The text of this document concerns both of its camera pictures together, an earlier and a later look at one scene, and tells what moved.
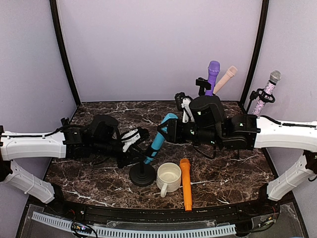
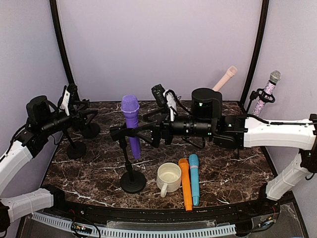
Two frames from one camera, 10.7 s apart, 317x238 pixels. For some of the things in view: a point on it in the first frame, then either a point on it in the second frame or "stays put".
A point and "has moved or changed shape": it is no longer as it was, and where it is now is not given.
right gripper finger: (170, 123) -> (135, 131)
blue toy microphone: (160, 138) has moved or changed shape
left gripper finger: (135, 160) -> (86, 116)
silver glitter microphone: (275, 76) stays put
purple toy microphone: (214, 67) -> (130, 105)
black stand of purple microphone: (203, 84) -> (132, 181)
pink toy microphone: (230, 74) stays put
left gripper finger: (141, 154) -> (82, 103)
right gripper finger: (168, 139) -> (148, 137)
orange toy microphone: (185, 166) stays put
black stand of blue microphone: (142, 174) -> (89, 130)
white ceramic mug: (168, 178) stays put
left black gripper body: (103, 148) -> (75, 125)
